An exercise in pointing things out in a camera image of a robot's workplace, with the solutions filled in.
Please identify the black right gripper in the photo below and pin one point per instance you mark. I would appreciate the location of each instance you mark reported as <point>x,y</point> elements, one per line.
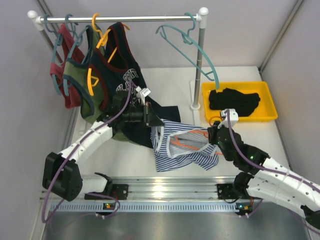
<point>213,131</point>

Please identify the navy basketball tank top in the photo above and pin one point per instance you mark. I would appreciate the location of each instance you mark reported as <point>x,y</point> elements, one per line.
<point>116,76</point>

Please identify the black folded garment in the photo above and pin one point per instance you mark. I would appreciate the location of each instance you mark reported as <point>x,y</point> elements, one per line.
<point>244,104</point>

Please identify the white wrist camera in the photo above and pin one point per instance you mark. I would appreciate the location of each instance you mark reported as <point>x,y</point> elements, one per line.
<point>142,93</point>
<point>229,118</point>

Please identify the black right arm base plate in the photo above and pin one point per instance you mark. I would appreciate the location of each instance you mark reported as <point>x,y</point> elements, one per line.
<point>227,191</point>

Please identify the teal hanger under maroon top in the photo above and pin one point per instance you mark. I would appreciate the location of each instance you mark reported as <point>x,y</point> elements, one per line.
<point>55,56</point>

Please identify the green tank top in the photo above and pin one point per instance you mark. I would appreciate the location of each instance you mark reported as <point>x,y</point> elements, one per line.
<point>91,107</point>

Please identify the silver white clothes rack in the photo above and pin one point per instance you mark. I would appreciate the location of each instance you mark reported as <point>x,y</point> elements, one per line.
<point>203,64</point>

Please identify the yellow plastic tray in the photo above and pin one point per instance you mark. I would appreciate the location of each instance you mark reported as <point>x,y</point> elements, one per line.
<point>265,111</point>

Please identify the maroon tank top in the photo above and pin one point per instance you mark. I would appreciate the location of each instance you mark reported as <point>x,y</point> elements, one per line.
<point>73,100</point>

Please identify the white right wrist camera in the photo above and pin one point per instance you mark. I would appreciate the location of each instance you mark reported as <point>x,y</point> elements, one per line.
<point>229,118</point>

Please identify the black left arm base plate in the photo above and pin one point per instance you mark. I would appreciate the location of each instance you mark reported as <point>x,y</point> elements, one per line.
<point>117,191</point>

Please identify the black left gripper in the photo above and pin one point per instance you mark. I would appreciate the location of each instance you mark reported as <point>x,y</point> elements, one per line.
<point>146,115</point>

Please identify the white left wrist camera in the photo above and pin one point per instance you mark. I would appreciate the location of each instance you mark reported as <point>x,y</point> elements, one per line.
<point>142,93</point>

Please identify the blue white striped tank top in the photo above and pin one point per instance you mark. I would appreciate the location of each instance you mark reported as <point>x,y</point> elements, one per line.
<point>170,157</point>

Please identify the orange plastic hanger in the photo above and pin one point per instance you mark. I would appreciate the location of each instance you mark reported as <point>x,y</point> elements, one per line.
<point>177,142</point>

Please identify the yellow plastic hanger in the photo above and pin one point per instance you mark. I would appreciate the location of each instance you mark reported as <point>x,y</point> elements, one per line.
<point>92,81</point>

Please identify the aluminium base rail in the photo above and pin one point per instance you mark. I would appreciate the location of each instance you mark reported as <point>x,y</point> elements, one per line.
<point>157,195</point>

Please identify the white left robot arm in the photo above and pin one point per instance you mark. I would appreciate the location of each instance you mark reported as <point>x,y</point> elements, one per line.
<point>62,175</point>

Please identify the teal hanger under green top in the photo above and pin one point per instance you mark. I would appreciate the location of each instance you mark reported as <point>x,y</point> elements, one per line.
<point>77,43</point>

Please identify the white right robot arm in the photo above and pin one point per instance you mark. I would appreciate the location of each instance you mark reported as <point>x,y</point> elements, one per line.
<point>262,177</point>

